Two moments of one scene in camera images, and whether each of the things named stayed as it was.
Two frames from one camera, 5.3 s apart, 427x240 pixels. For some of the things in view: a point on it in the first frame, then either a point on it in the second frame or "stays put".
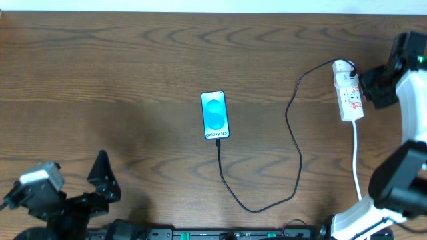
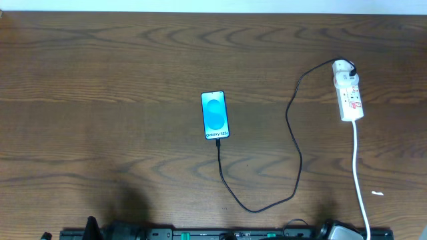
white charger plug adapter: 341,69 stays put
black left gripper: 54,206 → 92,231
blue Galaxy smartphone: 214,113 stays put
